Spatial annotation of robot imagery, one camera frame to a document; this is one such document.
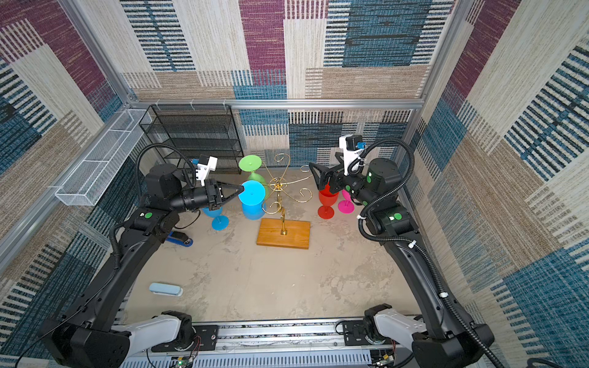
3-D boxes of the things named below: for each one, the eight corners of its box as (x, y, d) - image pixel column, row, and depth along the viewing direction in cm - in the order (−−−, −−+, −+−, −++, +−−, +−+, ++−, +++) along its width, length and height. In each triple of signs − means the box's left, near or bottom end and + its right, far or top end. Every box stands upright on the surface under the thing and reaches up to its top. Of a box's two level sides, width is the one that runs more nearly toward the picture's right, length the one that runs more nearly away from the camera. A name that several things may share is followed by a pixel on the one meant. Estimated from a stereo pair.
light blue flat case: (153, 294, 84) (147, 290, 80) (157, 286, 85) (151, 282, 82) (181, 298, 83) (175, 294, 79) (184, 289, 85) (179, 285, 81)
